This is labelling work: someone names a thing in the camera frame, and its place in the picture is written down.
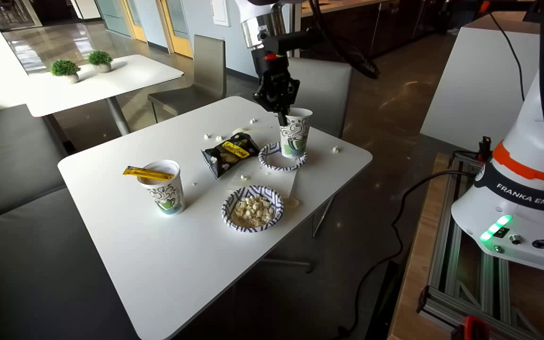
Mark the white popcorn heap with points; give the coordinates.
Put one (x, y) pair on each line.
(251, 210)

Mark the red clamp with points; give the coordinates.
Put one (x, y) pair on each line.
(472, 329)

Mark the black snack bag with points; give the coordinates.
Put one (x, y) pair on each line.
(228, 154)

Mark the white square table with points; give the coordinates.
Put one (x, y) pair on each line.
(158, 265)

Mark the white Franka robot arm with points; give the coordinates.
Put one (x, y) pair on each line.
(536, 158)

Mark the blue patterned paper bowl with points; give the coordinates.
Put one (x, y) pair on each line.
(268, 161)
(228, 218)

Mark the white paper sheet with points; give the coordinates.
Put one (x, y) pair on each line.
(219, 12)

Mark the black bench sofa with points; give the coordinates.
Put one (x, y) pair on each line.
(18, 265)

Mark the yellow framed glass door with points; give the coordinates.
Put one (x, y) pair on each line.
(177, 31)
(134, 22)

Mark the dark wooden counter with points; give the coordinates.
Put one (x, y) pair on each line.
(385, 31)

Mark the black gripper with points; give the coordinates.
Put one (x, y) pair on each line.
(275, 88)

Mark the wooden platform board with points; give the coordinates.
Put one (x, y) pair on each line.
(413, 277)

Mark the gray chair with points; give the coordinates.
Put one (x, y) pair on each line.
(324, 95)
(205, 69)

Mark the white side table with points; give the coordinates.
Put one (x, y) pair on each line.
(107, 82)

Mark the floral paper cup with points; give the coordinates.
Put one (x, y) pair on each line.
(166, 192)
(294, 139)

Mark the white popcorn piece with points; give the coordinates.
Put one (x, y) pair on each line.
(334, 150)
(207, 137)
(253, 122)
(217, 139)
(243, 178)

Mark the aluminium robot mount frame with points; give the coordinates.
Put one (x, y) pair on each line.
(453, 277)

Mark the small green potted plant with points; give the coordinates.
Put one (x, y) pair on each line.
(100, 59)
(64, 67)

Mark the yellow snack packet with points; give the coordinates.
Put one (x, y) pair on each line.
(145, 173)

